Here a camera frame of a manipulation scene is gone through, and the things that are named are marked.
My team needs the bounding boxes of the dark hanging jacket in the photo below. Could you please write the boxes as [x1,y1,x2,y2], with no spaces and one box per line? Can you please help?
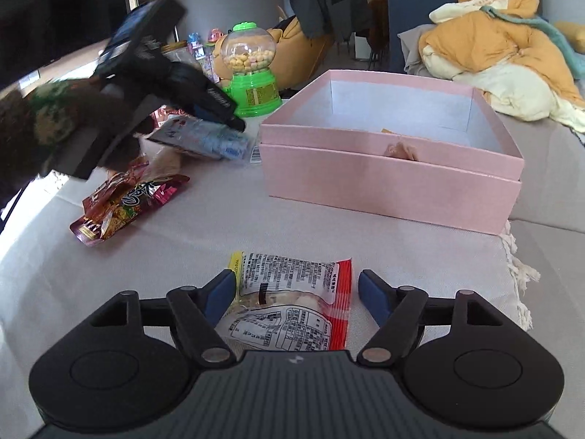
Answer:
[280,0,372,41]

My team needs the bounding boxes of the red foil snack packet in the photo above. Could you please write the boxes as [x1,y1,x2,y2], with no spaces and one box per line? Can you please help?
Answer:
[69,155,191,248]

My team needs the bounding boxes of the green gumball machine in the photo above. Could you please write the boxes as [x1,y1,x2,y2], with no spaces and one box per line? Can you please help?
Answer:
[219,21,283,119]

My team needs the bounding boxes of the white red-edged snack packet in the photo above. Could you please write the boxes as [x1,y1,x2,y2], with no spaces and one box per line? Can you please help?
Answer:
[214,251,354,354]

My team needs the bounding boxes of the colourful toy packets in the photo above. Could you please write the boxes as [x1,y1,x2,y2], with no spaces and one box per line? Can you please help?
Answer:
[160,27,230,89]

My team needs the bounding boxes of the pale snack in box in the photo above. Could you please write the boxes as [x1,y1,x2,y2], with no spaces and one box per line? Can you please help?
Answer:
[386,142,420,162]

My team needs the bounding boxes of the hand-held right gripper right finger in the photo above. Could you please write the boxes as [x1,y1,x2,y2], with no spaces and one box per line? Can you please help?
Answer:
[356,269,506,369]

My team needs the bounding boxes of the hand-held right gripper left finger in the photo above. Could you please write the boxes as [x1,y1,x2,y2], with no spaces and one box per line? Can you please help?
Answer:
[91,269,238,369]

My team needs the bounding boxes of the pale clear snack packet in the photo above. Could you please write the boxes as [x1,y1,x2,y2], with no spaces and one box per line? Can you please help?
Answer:
[148,149,186,180]

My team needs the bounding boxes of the beige fringed cloth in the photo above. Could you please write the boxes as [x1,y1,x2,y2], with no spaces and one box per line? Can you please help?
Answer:
[0,46,540,439]

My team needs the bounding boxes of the person's left forearm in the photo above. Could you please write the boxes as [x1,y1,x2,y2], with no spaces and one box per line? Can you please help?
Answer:
[0,78,143,188]

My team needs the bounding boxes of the orange and cream duvet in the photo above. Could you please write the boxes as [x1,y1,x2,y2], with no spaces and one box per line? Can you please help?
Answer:
[418,0,585,134]

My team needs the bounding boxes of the pink cardboard box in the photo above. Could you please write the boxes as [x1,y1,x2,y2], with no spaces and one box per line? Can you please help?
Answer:
[258,70,525,236]

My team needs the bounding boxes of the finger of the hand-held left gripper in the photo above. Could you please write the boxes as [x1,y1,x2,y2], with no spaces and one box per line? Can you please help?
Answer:
[182,68,239,120]
[192,105,248,132]

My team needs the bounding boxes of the dark blue cabinet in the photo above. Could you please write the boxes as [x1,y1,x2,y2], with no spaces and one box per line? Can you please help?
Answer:
[386,0,463,73]

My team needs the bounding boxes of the clear blue snack packet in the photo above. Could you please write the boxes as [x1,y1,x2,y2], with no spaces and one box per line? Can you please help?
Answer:
[147,116,253,162]

